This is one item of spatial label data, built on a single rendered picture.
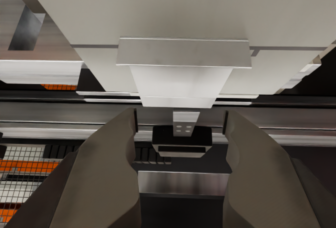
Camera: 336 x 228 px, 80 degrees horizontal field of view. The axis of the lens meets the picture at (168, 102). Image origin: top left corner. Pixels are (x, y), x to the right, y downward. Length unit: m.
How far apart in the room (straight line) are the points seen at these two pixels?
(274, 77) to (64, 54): 0.22
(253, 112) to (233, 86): 0.30
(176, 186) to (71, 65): 0.17
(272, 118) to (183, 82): 0.36
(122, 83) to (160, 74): 0.05
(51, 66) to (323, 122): 0.54
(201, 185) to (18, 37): 0.27
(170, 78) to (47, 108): 0.42
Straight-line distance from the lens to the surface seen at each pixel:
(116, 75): 0.19
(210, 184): 0.22
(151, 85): 0.20
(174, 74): 0.18
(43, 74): 0.31
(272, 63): 0.18
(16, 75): 0.33
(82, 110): 0.52
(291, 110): 0.55
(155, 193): 0.21
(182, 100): 0.23
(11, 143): 0.77
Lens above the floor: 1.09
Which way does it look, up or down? 22 degrees down
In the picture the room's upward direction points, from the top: 178 degrees counter-clockwise
